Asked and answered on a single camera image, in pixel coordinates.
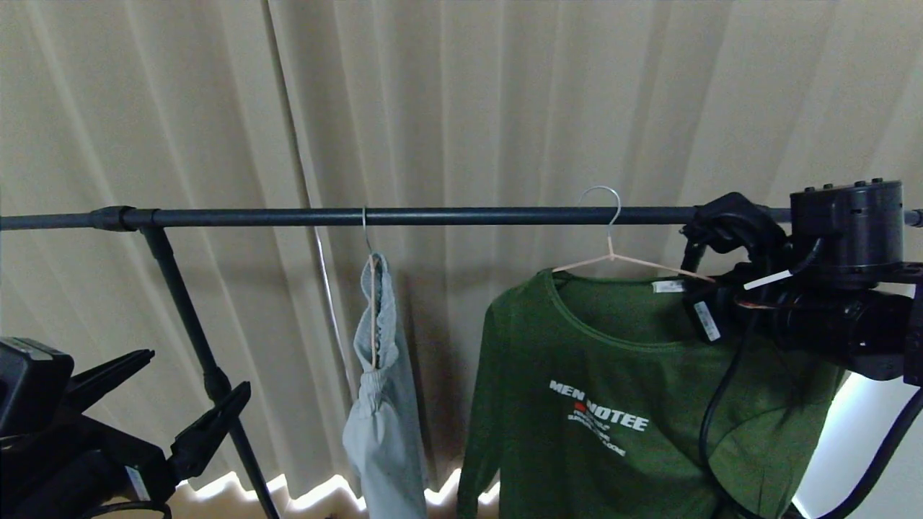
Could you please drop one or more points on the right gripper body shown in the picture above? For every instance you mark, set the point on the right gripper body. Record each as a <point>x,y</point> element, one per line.
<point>800,317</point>

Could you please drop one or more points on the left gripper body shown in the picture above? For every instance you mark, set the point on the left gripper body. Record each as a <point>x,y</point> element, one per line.
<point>108,454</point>

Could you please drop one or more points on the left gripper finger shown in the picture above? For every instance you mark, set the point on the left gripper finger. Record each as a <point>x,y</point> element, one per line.
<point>108,375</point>
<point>209,429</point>

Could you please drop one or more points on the pale grey shorts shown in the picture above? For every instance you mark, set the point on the pale grey shorts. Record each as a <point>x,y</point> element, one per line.
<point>386,418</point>

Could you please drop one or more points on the pink clothes hanger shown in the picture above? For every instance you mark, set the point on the pink clothes hanger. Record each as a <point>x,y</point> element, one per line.
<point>611,249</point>
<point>372,303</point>

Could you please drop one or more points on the green garment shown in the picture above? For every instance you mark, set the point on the green garment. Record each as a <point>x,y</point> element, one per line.
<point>577,346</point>

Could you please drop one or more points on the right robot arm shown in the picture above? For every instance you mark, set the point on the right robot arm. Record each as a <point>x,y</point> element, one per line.
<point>851,231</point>

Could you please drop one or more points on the black clothes rack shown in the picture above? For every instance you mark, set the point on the black clothes rack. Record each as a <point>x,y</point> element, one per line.
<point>433,216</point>

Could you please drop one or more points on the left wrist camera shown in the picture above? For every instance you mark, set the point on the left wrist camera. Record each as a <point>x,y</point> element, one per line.
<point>29,386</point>

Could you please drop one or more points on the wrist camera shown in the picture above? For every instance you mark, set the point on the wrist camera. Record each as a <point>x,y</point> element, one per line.
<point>732,223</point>
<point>29,386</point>

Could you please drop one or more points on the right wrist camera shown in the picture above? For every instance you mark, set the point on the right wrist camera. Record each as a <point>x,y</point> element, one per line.
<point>732,223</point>

